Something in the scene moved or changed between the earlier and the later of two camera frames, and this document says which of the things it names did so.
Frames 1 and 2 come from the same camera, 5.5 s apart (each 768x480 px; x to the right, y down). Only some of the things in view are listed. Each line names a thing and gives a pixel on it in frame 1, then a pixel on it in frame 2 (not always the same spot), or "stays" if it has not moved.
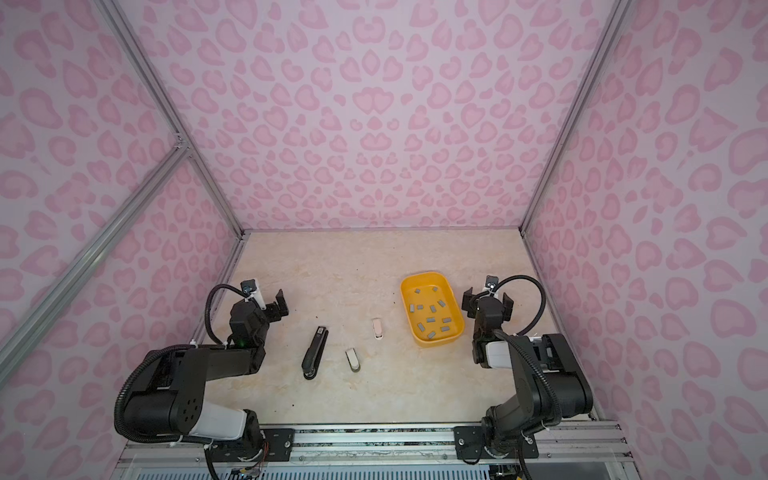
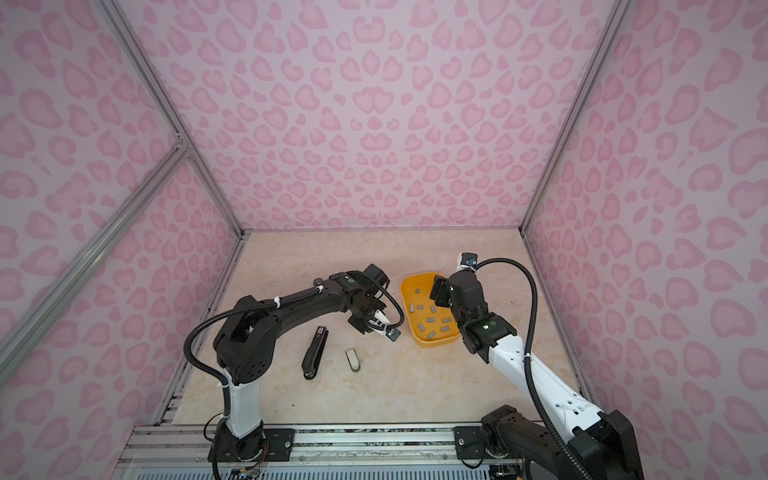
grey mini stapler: [353, 360] stays
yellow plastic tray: [432, 309] stays
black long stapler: [314, 354] stays
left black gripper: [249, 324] to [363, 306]
